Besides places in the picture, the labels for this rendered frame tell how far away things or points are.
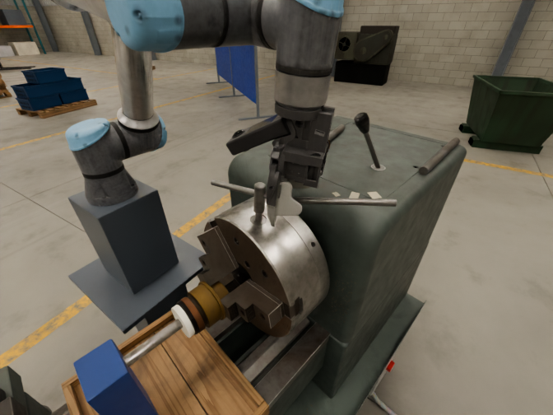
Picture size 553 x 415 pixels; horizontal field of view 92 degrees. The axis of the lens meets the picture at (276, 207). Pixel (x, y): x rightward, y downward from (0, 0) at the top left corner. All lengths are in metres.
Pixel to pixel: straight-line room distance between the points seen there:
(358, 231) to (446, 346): 1.55
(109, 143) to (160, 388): 0.66
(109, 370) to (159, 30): 0.49
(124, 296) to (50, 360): 1.05
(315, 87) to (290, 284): 0.34
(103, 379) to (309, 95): 0.52
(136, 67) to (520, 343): 2.33
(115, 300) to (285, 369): 0.67
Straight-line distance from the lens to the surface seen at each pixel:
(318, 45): 0.37
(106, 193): 0.97
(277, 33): 0.39
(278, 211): 0.46
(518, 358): 2.22
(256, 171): 0.72
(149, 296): 1.12
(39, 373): 2.14
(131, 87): 0.86
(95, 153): 0.93
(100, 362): 0.58
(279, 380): 0.76
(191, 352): 0.79
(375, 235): 0.55
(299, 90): 0.37
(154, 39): 0.35
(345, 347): 0.82
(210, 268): 0.59
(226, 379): 0.75
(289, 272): 0.52
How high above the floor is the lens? 1.57
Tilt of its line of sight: 35 degrees down
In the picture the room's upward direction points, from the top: straight up
